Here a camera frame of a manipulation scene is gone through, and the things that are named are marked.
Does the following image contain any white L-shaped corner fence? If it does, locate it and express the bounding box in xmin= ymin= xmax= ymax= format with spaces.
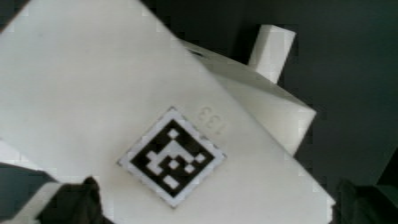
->
xmin=249 ymin=25 xmax=295 ymax=83

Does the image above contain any white cabinet body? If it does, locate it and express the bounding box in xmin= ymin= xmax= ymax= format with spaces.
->
xmin=181 ymin=41 xmax=316 ymax=154

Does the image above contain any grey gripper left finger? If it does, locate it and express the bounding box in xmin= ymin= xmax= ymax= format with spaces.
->
xmin=36 ymin=177 xmax=114 ymax=224

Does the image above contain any white box with marker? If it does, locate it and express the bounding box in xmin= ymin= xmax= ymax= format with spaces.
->
xmin=0 ymin=0 xmax=334 ymax=224

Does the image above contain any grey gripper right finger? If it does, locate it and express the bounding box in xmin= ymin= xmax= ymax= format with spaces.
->
xmin=331 ymin=179 xmax=398 ymax=224

